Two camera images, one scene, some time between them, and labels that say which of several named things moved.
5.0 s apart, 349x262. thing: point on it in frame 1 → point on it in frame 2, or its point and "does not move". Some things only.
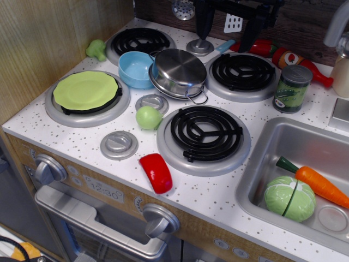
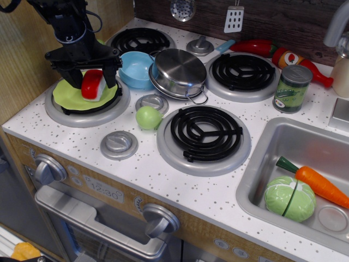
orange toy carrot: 316,182 does not move
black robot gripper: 260,12 → 80,50
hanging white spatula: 233,24 does not move
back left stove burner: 140,39 does not move
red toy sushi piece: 158,175 → 93,85
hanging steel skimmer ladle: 184,10 does not move
